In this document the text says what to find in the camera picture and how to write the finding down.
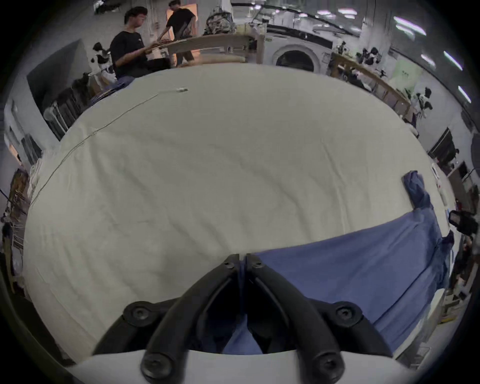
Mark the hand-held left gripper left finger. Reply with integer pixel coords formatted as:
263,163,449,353
93,254,247,382

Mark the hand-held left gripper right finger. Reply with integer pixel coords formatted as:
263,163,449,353
245,254,393,383

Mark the blue shirt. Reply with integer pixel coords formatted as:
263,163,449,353
221,170,456,355

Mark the bed with beige sheet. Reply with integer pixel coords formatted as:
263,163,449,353
22,62,456,370

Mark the long wooden table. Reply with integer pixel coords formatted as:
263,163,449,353
330,52,412,114

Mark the black and white robot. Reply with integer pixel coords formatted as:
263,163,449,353
92,42,118,82
412,87,434,119

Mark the white washing machine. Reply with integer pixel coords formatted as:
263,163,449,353
264,32,333,74

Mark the wooden table with patterned bag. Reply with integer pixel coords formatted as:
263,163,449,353
150,5,266,67

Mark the thin cable with white plug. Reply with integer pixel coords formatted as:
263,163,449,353
29,87,189,207

